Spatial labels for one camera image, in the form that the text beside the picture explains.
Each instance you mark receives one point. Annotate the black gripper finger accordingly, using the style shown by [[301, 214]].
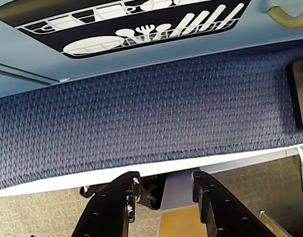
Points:
[[104, 212], [220, 212]]

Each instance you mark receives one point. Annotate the grey table leg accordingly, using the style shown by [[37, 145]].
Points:
[[177, 192]]

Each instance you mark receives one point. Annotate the blue woven table mat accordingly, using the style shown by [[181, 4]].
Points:
[[141, 111]]

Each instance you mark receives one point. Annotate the dishwasher door with rack print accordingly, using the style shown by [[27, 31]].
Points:
[[240, 44]]

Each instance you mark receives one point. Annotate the blue toy kitchen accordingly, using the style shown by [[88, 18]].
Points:
[[30, 49]]

